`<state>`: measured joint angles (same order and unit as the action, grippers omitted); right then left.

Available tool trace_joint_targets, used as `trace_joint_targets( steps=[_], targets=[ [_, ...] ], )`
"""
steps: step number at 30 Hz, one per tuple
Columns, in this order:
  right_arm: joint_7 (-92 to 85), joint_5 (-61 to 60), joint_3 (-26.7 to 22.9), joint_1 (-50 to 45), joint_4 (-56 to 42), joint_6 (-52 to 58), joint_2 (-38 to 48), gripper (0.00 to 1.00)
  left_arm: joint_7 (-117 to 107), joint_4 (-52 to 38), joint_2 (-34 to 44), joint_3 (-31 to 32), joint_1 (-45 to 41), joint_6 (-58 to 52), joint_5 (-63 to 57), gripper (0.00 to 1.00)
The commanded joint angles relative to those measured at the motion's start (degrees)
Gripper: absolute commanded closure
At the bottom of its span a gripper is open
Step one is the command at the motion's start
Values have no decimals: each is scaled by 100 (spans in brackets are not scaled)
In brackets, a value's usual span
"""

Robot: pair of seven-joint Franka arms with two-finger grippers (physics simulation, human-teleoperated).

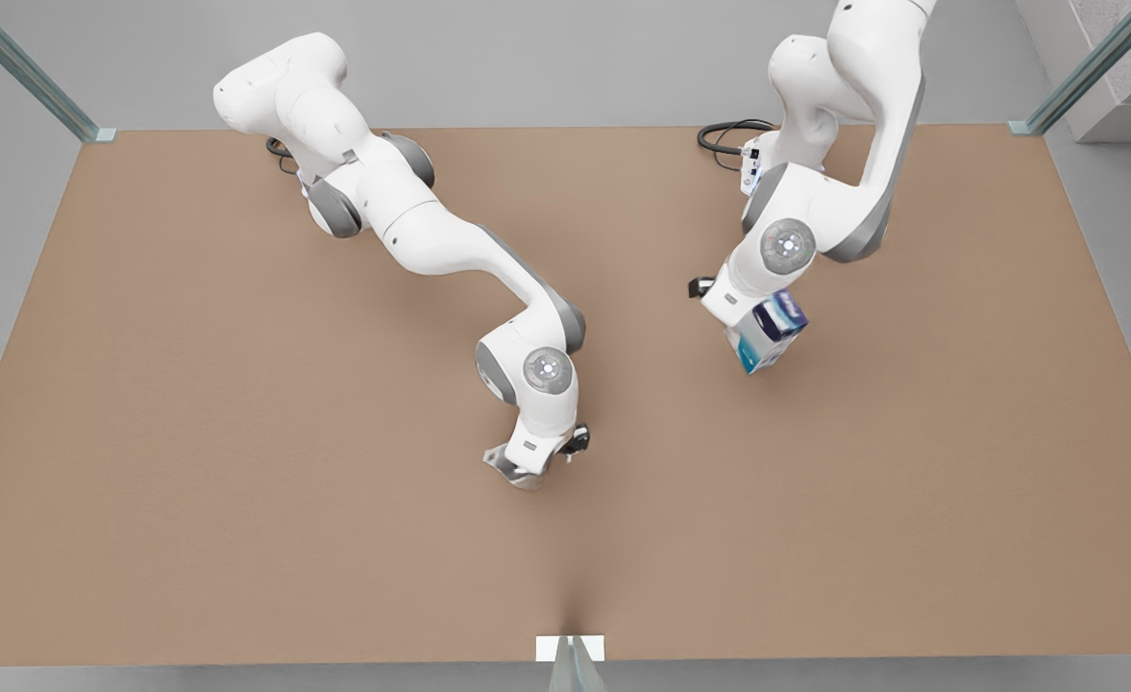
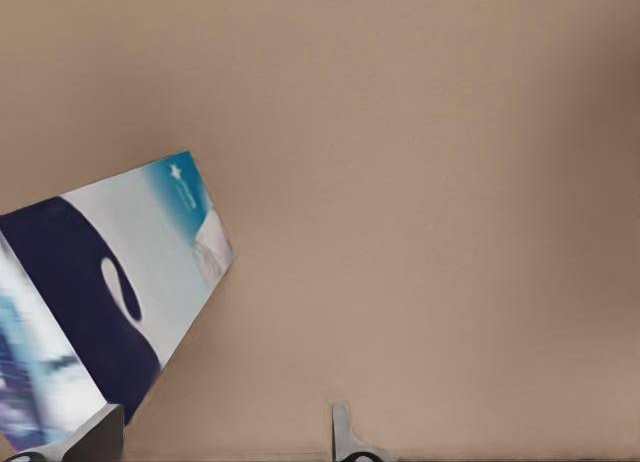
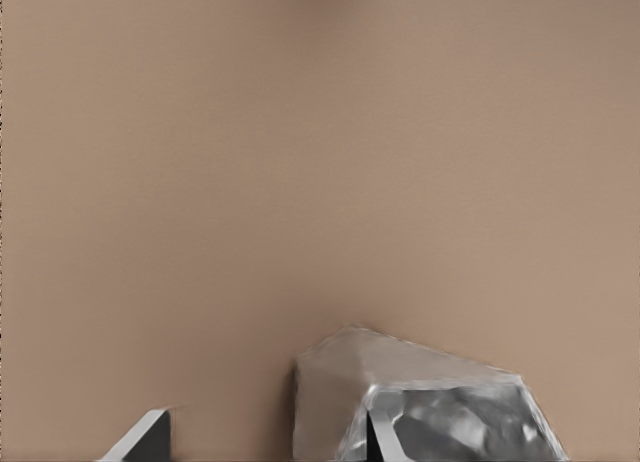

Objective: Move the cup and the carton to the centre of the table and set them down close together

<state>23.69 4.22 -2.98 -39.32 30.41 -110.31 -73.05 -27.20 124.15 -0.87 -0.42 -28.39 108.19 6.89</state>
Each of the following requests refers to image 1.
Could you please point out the blue and white carton box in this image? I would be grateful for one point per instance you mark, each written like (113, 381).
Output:
(765, 336)

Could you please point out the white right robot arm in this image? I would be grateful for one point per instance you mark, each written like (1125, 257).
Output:
(450, 245)

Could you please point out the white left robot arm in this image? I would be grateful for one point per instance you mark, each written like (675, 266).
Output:
(863, 77)

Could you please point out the silver frame post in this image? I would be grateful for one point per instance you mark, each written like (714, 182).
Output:
(22, 67)
(573, 663)
(1089, 67)

